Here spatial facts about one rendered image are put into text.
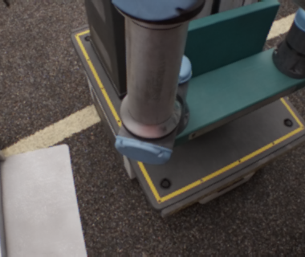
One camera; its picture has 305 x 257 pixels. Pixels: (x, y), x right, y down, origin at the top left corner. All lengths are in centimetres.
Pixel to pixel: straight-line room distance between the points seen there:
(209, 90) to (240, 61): 17
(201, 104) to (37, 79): 110
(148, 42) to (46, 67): 147
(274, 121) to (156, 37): 95
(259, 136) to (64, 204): 86
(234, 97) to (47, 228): 94
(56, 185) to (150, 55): 112
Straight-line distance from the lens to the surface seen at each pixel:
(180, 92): 70
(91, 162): 148
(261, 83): 102
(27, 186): 151
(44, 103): 170
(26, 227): 146
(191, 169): 112
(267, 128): 126
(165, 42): 41
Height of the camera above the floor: 135
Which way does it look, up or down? 61 degrees down
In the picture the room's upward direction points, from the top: 1 degrees clockwise
